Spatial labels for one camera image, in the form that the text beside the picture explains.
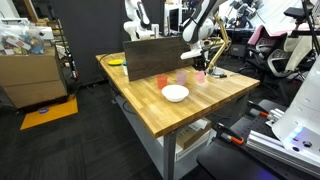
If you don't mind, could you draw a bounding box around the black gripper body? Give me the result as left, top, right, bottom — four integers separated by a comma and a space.
192, 53, 208, 67

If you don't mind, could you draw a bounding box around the pink cup with handle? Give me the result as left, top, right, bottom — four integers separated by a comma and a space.
194, 70, 207, 85

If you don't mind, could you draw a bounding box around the purple plastic cup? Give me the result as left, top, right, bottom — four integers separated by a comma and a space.
175, 71, 188, 86

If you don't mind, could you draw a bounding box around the white bowl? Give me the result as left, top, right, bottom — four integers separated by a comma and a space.
161, 84, 190, 103

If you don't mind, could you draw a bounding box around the red plastic cup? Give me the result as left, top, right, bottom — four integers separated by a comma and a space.
156, 74, 169, 90

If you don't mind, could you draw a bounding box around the white cup teal lid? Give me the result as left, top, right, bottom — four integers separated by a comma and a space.
121, 60, 130, 77

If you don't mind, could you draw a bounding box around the wooden desk lamp grey base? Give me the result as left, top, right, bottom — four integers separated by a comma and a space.
205, 15, 232, 77

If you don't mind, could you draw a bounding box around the small wooden side table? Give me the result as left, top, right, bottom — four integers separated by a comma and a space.
203, 36, 225, 48

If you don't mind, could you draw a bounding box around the dark wooden board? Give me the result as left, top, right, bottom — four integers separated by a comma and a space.
122, 36, 195, 83

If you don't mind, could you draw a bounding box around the computer monitor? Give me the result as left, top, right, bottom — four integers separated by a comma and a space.
162, 2, 184, 36

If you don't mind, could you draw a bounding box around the pink office chair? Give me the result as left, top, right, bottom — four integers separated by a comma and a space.
246, 24, 291, 69

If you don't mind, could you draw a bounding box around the small cardboard box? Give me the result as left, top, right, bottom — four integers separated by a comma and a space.
175, 117, 213, 151

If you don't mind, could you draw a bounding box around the white mesh office chair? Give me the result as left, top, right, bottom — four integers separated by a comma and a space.
266, 34, 320, 80

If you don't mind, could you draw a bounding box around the white box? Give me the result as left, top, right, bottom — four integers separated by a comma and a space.
174, 130, 218, 163

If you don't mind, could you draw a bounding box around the yellow plate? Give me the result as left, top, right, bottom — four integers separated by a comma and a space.
107, 58, 125, 67

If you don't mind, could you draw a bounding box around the black metal platform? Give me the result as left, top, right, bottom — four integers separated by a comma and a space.
196, 98, 320, 180

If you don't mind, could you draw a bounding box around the white machine housing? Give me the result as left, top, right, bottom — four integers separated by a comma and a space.
271, 54, 320, 165

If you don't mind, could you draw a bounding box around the cluttered storage shelf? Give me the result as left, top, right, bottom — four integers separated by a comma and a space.
44, 18, 81, 83

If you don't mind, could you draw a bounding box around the orange floor mat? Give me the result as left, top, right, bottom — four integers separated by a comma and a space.
19, 96, 80, 131

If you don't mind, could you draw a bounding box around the large cardboard box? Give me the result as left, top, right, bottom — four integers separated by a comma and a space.
0, 45, 70, 110

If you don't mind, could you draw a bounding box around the clear bag of toys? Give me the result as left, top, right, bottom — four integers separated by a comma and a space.
0, 20, 46, 56

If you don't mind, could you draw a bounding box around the grey lamp cable black switch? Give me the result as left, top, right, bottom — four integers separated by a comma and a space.
213, 73, 240, 80

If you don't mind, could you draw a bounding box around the black clamp orange handle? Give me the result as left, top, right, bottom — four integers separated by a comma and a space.
246, 100, 272, 119
214, 122, 246, 146

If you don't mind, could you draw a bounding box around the aluminium bracket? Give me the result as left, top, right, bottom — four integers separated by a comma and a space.
266, 107, 285, 127

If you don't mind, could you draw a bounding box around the grey metal table frame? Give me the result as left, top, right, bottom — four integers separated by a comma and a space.
109, 79, 251, 180

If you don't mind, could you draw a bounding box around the aluminium extrusion rail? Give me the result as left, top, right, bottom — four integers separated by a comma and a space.
245, 129, 320, 180

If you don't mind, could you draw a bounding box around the black camera on tripod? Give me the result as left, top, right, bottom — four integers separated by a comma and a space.
282, 0, 320, 58

